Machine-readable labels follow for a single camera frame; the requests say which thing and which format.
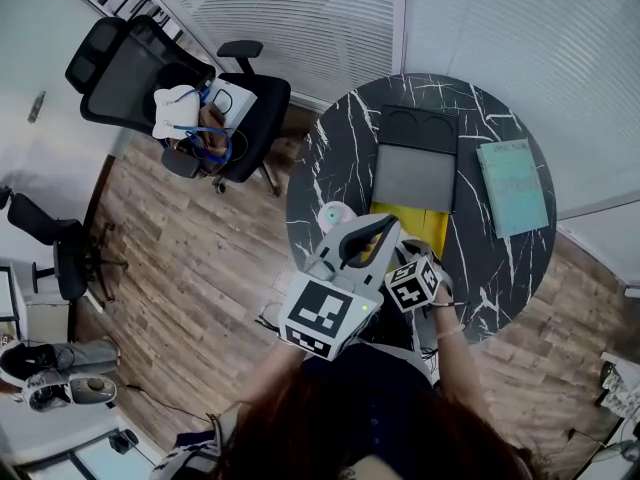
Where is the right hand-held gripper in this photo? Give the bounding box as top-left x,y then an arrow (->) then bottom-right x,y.
383,238 -> 455,315

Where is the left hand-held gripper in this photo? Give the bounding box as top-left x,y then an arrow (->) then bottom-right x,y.
277,212 -> 404,363

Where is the yellow tray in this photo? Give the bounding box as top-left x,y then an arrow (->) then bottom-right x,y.
368,103 -> 462,267

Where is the person's left forearm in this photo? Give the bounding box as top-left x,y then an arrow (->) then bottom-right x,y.
238,340 -> 307,420

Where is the person's right forearm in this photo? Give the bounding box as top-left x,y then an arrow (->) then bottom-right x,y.
429,297 -> 485,410

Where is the white cardboard box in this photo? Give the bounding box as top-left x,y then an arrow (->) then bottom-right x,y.
202,77 -> 259,132

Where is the pastel drinking bottle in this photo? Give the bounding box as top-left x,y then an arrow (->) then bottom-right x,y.
317,200 -> 359,237

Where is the person's left shoe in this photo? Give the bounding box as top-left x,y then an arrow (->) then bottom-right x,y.
256,302 -> 282,332

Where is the person's shoe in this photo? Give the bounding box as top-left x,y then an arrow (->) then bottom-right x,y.
0,342 -> 59,382
22,370 -> 72,413
256,302 -> 282,332

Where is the person's dark shirt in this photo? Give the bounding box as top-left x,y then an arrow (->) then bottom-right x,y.
299,342 -> 442,469

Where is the teal book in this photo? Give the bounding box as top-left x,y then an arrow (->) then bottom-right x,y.
474,137 -> 551,239

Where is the brown bag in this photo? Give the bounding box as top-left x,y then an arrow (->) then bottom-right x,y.
169,102 -> 232,175

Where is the black white patterned pouch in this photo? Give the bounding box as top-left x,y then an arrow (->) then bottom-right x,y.
597,352 -> 640,419

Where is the dark white striped bag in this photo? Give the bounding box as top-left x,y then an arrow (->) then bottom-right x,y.
152,412 -> 227,480

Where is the black mesh office chair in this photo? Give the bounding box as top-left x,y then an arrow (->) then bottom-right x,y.
64,15 -> 292,199

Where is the grey round device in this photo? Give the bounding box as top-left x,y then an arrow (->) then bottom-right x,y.
67,373 -> 119,408

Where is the blue cable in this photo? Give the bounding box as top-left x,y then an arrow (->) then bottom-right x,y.
169,85 -> 235,167

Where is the black floor cable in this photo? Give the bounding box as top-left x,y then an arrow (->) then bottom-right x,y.
114,381 -> 212,425

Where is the white floor cable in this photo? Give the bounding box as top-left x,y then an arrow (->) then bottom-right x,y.
564,417 -> 640,475

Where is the grey wall door handle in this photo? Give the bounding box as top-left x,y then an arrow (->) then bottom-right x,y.
27,90 -> 47,124

